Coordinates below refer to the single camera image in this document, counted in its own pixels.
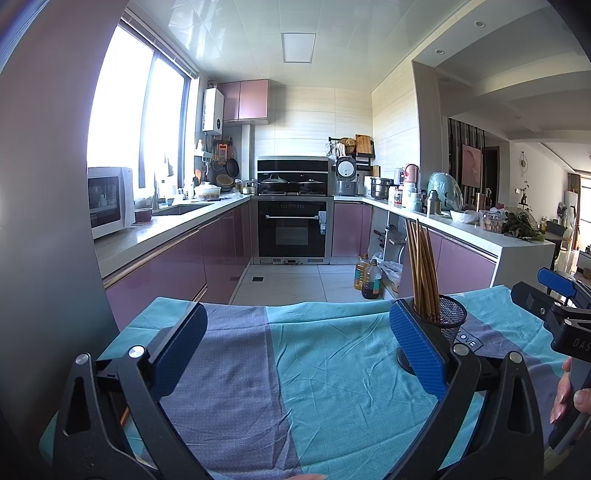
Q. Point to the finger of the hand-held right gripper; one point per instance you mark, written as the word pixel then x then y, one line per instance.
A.
pixel 556 281
pixel 535 302

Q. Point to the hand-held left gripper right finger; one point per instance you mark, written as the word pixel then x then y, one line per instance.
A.
pixel 418 355

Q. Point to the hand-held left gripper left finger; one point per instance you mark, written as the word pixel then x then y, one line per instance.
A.
pixel 182 350

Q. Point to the black mesh utensil holder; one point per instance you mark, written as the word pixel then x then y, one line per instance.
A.
pixel 450 318

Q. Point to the bunch of bamboo chopsticks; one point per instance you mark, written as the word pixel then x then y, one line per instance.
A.
pixel 420 267

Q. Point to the person's right hand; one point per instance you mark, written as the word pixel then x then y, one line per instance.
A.
pixel 564 392

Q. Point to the bundle of leafy greens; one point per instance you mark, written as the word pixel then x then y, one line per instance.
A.
pixel 521 226

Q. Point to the white standing air conditioner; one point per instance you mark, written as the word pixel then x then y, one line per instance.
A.
pixel 571 217

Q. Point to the pink lower kitchen cabinets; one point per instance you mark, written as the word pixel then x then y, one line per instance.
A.
pixel 466 263
pixel 184 263

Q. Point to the dark sauce bottle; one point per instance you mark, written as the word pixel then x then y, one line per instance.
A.
pixel 371 284

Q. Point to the clear food container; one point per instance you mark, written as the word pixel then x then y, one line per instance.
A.
pixel 491 222

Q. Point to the clear plastic bag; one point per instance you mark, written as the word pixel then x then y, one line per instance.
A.
pixel 392 270

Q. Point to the teal and grey tablecloth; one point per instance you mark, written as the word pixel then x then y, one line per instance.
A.
pixel 323 369

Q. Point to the yellow cooking oil bottle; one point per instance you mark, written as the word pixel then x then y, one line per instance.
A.
pixel 361 274

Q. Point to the dark red bowl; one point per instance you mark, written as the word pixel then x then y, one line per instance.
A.
pixel 143 216

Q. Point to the steel thermos bottle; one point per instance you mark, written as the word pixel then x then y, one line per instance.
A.
pixel 432 203

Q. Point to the mint green appliance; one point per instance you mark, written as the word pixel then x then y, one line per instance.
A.
pixel 441 189

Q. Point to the striped room partition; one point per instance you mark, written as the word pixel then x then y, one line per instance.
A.
pixel 455 157

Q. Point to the white casserole pot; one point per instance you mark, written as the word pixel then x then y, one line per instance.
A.
pixel 206 191

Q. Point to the white microwave oven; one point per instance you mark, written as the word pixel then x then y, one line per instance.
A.
pixel 124 198

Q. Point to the black built-in oven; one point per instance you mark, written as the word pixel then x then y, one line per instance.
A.
pixel 293 230

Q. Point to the steel sink faucet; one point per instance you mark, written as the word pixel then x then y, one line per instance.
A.
pixel 160 184

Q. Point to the steel stock pot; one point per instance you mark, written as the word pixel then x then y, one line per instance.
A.
pixel 381 188

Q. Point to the pink electric kettle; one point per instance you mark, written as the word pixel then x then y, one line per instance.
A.
pixel 411 174

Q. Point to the grey refrigerator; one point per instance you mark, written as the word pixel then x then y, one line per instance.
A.
pixel 46 230

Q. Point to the hanging black frying pan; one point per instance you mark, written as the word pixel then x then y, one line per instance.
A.
pixel 232 167

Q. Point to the grey rice cooker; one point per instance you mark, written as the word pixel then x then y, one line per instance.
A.
pixel 346 177

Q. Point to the black wok with lid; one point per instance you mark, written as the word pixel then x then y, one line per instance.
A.
pixel 310 182
pixel 274 181

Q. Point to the orange grater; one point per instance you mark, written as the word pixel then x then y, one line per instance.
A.
pixel 223 151

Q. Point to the black range hood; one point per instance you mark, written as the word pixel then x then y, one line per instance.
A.
pixel 293 166

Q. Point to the wooden cutting board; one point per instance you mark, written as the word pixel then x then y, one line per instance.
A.
pixel 363 144

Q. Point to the white water heater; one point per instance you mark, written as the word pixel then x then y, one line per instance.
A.
pixel 213 110

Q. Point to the kitchen window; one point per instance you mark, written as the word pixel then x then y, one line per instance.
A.
pixel 124 106

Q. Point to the square ceiling light panel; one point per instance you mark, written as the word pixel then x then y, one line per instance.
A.
pixel 298 47

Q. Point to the wall clock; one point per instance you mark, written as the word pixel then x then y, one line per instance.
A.
pixel 523 162

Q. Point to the pink wall picture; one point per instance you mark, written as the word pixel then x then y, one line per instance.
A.
pixel 472 166

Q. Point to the black wall rack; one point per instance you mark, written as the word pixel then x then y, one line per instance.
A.
pixel 351 157

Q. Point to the pink upper wall cabinet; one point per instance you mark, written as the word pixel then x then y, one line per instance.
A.
pixel 244 101

